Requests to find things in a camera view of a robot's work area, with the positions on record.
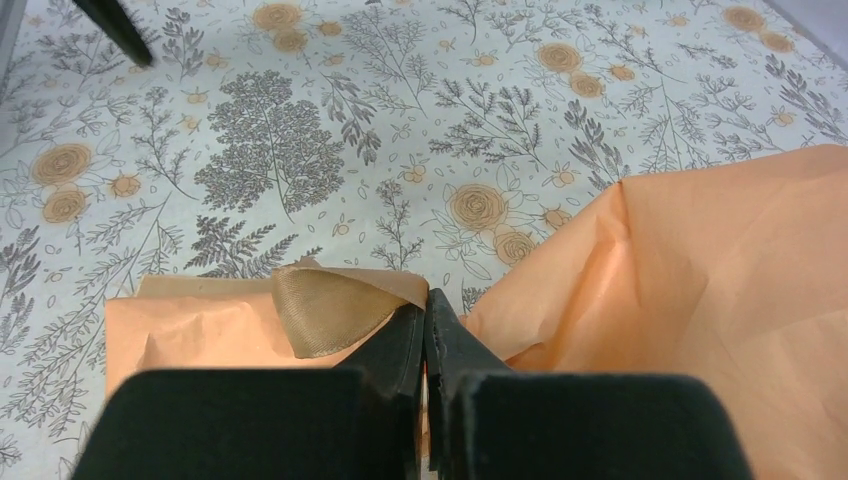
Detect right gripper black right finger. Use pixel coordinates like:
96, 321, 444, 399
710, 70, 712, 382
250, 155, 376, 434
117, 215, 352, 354
424, 288, 509, 479

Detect floral patterned table mat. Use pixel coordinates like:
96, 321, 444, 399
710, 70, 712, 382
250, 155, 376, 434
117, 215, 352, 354
1, 1, 847, 479

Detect tan ribbon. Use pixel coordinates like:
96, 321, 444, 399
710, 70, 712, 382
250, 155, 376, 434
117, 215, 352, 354
271, 266, 410, 359

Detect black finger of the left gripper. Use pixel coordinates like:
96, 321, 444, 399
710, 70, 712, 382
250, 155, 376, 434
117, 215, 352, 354
73, 0, 154, 67

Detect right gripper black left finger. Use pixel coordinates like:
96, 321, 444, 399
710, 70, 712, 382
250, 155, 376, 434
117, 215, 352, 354
331, 304, 424, 479

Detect tan wrapping paper sheet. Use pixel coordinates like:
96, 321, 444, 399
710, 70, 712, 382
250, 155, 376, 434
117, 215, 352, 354
74, 145, 847, 479

